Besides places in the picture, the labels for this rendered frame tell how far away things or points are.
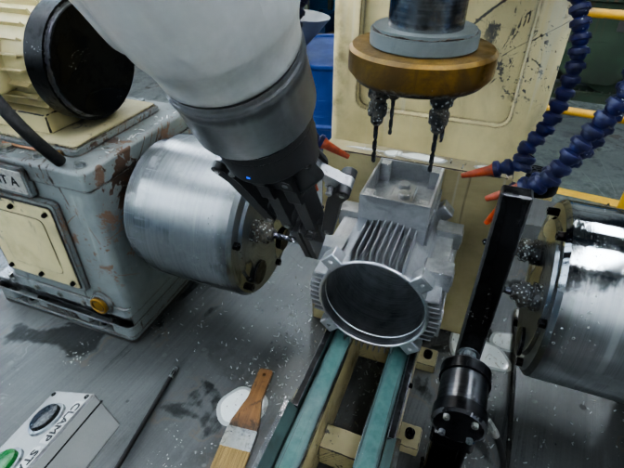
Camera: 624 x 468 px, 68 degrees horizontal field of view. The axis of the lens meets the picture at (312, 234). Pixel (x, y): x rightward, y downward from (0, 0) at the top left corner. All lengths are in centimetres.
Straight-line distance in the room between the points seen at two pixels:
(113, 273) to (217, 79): 64
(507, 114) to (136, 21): 69
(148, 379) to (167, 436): 12
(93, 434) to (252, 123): 37
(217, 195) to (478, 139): 45
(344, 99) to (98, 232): 48
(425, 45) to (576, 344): 38
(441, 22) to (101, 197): 54
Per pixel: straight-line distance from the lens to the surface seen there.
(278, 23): 24
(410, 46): 56
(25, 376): 99
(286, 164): 33
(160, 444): 81
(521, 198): 49
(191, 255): 71
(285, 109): 28
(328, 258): 63
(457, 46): 57
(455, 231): 72
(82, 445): 54
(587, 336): 62
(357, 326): 73
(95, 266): 87
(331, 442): 73
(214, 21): 22
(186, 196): 70
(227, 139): 29
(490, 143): 85
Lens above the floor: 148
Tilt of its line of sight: 36 degrees down
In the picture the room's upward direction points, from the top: straight up
